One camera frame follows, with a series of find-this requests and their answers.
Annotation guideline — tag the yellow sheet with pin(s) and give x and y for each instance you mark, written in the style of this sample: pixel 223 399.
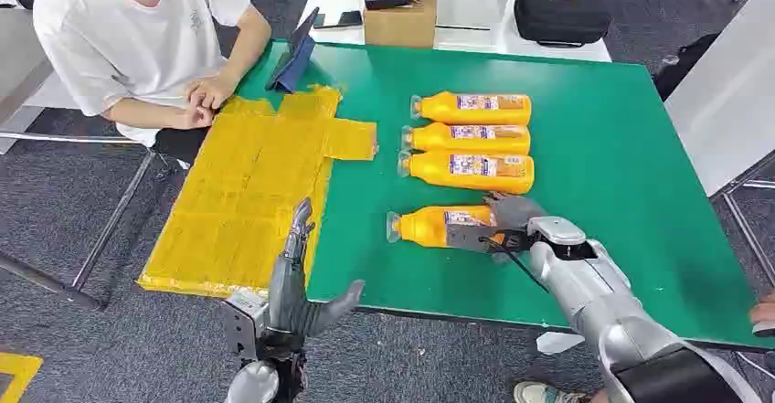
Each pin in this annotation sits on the yellow sheet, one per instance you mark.
pixel 242 206

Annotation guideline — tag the black phone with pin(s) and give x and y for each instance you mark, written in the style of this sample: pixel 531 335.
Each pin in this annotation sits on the black phone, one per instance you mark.
pixel 350 19

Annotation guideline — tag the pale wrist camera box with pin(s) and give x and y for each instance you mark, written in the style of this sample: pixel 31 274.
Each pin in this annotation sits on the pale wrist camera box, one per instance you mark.
pixel 557 229
pixel 242 324

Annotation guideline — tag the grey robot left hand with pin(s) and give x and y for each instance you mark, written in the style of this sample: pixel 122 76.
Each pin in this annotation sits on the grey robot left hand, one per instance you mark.
pixel 289 303

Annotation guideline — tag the person's left hand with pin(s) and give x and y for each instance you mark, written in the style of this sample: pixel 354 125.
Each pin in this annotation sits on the person's left hand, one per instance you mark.
pixel 211 93

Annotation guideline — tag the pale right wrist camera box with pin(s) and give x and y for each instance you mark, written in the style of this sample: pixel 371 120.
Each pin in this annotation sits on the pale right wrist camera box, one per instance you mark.
pixel 557 229

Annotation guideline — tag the bystander's hand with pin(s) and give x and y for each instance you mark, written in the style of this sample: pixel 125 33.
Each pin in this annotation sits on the bystander's hand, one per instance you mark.
pixel 764 314

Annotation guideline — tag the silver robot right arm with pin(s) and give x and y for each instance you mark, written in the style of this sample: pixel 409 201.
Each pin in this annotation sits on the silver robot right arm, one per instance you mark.
pixel 611 315

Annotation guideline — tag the white panel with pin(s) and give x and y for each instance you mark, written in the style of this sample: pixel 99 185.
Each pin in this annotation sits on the white panel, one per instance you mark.
pixel 726 97

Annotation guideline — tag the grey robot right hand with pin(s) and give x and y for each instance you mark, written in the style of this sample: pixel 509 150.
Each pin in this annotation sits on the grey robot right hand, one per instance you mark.
pixel 514 209

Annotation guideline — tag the metal chair frame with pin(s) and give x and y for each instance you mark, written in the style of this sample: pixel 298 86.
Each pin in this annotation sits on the metal chair frame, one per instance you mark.
pixel 115 206

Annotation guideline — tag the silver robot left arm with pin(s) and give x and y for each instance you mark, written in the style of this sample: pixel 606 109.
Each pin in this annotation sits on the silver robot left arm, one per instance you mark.
pixel 254 383

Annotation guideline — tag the green table mat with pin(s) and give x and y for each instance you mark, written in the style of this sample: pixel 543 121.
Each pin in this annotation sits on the green table mat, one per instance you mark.
pixel 605 146

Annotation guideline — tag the white paper scrap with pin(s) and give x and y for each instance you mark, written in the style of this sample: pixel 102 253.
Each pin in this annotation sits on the white paper scrap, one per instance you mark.
pixel 557 343

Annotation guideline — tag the white table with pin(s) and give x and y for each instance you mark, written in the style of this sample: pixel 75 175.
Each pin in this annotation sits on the white table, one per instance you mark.
pixel 466 16

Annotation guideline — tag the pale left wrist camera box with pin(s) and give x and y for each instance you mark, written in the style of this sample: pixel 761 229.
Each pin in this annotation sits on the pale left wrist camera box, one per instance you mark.
pixel 242 324

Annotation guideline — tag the person's right hand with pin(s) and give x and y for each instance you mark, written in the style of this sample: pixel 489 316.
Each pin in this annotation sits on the person's right hand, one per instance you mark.
pixel 198 117

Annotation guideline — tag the orange drink bottle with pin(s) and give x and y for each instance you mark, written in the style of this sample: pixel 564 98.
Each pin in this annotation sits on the orange drink bottle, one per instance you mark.
pixel 478 141
pixel 484 176
pixel 424 226
pixel 478 112

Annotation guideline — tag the black carry case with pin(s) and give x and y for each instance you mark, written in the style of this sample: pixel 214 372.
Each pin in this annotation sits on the black carry case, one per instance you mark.
pixel 560 13

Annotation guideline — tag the cardboard box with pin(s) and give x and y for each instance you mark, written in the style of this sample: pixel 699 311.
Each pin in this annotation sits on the cardboard box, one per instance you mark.
pixel 399 25

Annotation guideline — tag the person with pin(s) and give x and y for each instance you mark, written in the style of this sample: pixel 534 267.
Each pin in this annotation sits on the person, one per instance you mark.
pixel 133 37

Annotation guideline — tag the tablet in blue case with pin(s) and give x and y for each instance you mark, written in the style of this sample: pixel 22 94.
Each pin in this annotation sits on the tablet in blue case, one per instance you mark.
pixel 295 55

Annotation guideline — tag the white sneaker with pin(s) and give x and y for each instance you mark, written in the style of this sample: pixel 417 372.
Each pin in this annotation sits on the white sneaker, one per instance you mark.
pixel 545 393

